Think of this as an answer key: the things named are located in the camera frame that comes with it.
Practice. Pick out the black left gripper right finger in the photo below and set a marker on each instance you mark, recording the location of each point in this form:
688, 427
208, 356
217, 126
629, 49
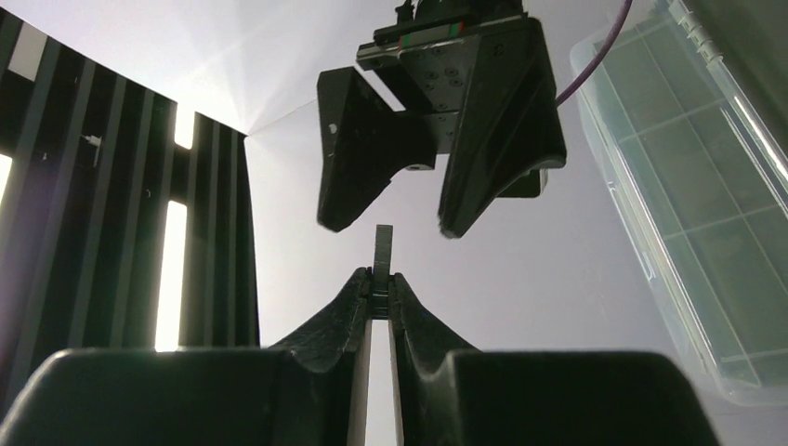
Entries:
450, 393

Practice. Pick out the clear plastic storage box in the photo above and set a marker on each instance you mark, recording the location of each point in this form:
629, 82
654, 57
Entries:
701, 188

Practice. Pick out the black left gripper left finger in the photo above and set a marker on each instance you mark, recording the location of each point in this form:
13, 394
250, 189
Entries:
310, 388

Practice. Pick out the black slatted ceiling light panel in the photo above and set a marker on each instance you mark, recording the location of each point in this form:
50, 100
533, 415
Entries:
94, 166

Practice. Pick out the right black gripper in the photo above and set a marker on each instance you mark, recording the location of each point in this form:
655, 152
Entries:
469, 80

